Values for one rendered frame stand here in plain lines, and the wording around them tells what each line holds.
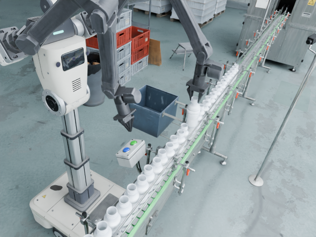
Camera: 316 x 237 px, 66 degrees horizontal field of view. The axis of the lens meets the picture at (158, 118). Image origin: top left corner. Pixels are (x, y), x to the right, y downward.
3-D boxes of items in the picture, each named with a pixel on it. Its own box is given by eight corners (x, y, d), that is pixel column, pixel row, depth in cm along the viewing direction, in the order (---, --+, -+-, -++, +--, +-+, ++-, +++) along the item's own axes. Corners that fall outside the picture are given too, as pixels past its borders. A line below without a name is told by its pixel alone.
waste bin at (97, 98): (93, 113, 324) (89, 68, 287) (68, 101, 340) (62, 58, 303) (114, 98, 357) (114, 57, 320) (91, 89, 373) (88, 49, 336)
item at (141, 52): (131, 65, 405) (131, 52, 392) (111, 59, 418) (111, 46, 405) (149, 54, 450) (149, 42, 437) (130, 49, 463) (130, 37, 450)
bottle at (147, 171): (149, 200, 107) (151, 175, 97) (137, 194, 108) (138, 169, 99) (154, 190, 111) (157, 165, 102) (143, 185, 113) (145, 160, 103)
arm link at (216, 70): (204, 45, 111) (197, 51, 104) (229, 51, 106) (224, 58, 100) (200, 69, 118) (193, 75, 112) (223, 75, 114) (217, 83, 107)
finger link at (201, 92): (192, 97, 126) (195, 80, 121) (204, 101, 124) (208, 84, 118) (186, 102, 121) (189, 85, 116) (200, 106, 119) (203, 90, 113)
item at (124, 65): (111, 82, 351) (110, 68, 337) (87, 75, 362) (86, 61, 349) (131, 67, 397) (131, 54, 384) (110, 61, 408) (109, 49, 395)
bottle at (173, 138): (177, 160, 128) (182, 136, 118) (172, 167, 124) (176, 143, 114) (168, 155, 130) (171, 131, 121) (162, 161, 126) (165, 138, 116)
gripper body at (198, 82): (190, 82, 122) (193, 68, 118) (209, 87, 118) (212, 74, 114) (185, 86, 117) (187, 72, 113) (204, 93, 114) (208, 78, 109)
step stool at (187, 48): (188, 56, 519) (192, 37, 494) (203, 68, 475) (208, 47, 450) (169, 58, 502) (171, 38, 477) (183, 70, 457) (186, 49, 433)
